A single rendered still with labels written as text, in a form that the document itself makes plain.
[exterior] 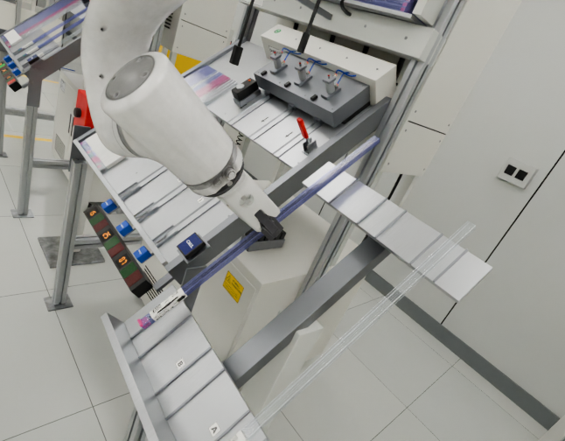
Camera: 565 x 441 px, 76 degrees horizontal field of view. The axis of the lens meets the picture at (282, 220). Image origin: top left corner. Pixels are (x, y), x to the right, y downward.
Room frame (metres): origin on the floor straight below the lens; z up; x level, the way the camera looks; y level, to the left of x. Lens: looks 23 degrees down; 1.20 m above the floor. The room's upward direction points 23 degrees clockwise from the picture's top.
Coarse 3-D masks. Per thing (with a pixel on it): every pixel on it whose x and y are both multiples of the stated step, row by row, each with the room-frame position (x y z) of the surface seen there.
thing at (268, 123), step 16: (256, 48) 1.41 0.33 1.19; (224, 64) 1.35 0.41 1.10; (240, 64) 1.33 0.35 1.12; (256, 64) 1.32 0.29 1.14; (240, 80) 1.24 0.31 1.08; (224, 96) 1.18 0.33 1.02; (224, 112) 1.11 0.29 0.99; (240, 112) 1.10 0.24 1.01; (256, 112) 1.09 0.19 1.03; (272, 112) 1.08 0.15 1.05; (288, 112) 1.07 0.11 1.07; (304, 112) 1.06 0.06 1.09; (240, 128) 1.03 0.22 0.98; (256, 128) 1.02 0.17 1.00; (272, 128) 1.02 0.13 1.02; (288, 128) 1.01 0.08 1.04; (320, 128) 0.99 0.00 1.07; (336, 128) 0.98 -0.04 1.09; (272, 144) 0.96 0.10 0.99; (288, 144) 0.95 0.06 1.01; (320, 144) 0.94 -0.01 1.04; (288, 160) 0.90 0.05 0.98
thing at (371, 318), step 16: (464, 224) 0.53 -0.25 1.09; (448, 240) 0.51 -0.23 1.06; (432, 256) 0.49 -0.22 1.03; (416, 272) 0.47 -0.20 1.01; (400, 288) 0.45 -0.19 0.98; (384, 304) 0.43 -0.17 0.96; (368, 320) 0.42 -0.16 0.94; (352, 336) 0.40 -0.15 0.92; (336, 352) 0.39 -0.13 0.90; (320, 368) 0.37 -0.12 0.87; (304, 384) 0.35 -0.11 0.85; (288, 400) 0.34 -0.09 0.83; (256, 416) 0.32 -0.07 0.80; (272, 416) 0.33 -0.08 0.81; (256, 432) 0.32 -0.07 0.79
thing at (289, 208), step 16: (368, 144) 0.66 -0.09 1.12; (352, 160) 0.64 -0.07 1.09; (336, 176) 0.62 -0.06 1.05; (304, 192) 0.59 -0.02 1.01; (288, 208) 0.57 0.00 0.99; (256, 240) 0.53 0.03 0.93; (224, 256) 0.50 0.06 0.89; (208, 272) 0.48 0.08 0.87; (192, 288) 0.46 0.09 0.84; (144, 320) 0.42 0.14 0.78
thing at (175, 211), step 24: (120, 168) 0.95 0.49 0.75; (144, 168) 0.94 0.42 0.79; (120, 192) 0.85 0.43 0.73; (144, 192) 0.85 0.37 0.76; (168, 192) 0.85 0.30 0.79; (192, 192) 0.84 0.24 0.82; (144, 216) 0.78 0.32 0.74; (168, 216) 0.78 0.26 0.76; (192, 216) 0.77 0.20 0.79; (216, 216) 0.77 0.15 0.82; (168, 240) 0.72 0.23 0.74
